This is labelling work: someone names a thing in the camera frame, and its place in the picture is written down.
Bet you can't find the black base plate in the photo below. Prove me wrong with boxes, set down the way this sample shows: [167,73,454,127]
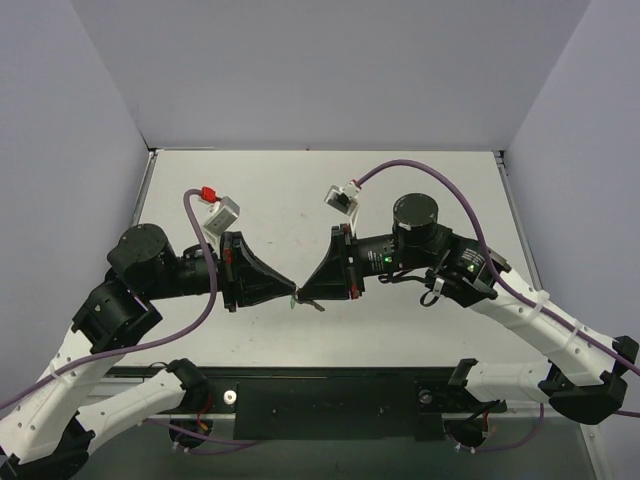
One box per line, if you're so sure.
[205,367,478,441]

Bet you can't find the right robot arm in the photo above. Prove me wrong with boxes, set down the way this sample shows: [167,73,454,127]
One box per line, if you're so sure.
[296,193,639,425]

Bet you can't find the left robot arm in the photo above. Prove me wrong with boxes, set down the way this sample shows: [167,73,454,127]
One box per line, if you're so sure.
[1,224,296,479]

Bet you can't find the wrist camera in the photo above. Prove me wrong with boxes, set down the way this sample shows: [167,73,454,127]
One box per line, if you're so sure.
[201,196,240,247]
[324,180,361,230]

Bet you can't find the purple cable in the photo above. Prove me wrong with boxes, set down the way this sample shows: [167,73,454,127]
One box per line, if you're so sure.
[357,159,640,418]
[0,186,261,456]

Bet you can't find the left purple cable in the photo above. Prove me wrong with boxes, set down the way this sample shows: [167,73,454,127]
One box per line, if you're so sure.
[0,186,261,456]

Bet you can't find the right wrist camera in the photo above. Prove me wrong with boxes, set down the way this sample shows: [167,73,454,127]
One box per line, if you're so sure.
[324,180,361,230]

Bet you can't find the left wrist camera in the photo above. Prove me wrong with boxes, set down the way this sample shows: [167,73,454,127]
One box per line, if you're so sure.
[201,196,240,247]

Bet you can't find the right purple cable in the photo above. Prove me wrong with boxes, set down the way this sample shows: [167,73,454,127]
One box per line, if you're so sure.
[357,159,640,418]

